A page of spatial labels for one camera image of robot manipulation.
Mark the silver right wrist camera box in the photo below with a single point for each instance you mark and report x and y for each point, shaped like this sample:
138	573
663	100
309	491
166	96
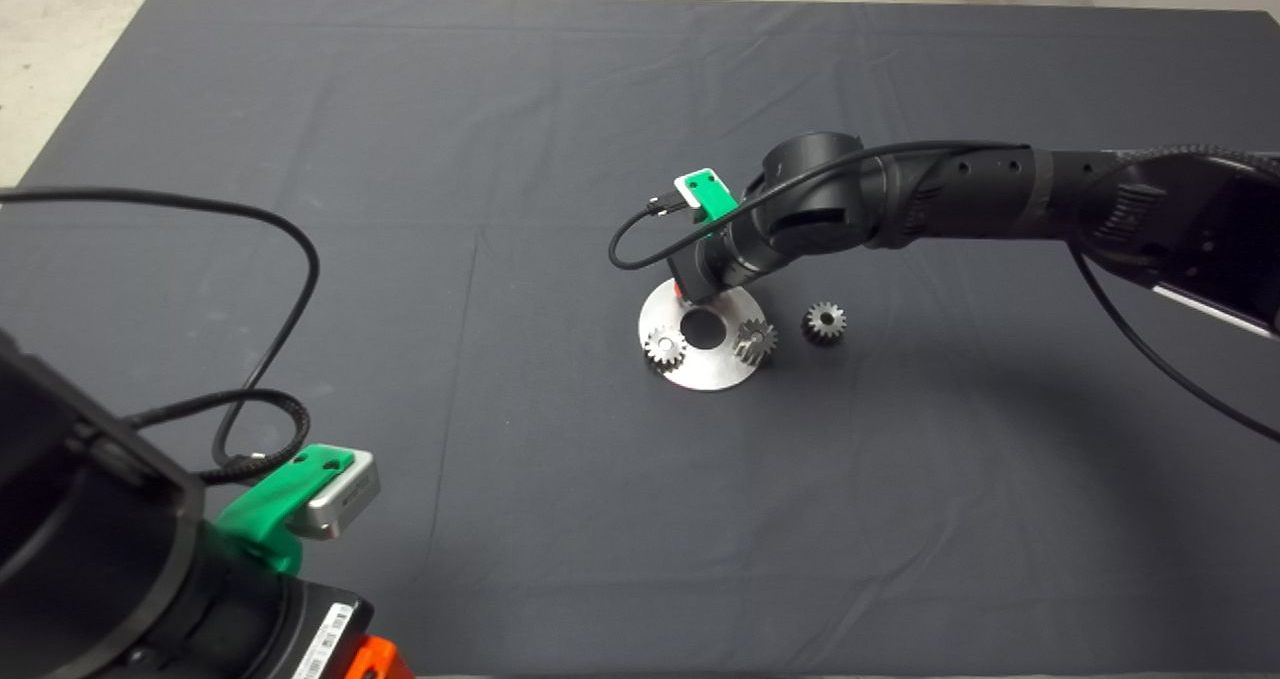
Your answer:
692	187

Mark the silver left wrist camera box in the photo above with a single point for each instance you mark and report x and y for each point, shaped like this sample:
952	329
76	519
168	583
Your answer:
345	504

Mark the dark grey table cloth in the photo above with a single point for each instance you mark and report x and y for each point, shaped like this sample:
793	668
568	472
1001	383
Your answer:
560	509

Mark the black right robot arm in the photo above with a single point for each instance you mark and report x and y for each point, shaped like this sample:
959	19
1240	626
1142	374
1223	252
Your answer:
980	199

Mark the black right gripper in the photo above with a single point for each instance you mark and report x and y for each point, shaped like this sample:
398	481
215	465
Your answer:
715	264

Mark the green right camera mount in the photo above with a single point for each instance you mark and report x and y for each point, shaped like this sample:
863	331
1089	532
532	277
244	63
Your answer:
718	204

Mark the round metal plate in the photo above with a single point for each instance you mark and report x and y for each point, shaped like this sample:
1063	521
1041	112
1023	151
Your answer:
705	367

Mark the small steel gear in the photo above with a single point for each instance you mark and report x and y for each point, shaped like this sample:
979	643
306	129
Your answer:
666	347
755	342
824	324

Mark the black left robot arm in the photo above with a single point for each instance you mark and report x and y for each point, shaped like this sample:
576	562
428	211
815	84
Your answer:
80	519

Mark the green left camera mount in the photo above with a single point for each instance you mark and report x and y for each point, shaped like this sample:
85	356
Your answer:
270	509

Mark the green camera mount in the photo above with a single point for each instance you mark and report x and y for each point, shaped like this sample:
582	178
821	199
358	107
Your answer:
270	509
718	204

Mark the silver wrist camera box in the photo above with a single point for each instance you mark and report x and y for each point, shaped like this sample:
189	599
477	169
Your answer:
692	187
345	504

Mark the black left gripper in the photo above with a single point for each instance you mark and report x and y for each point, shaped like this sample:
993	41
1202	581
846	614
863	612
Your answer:
300	629

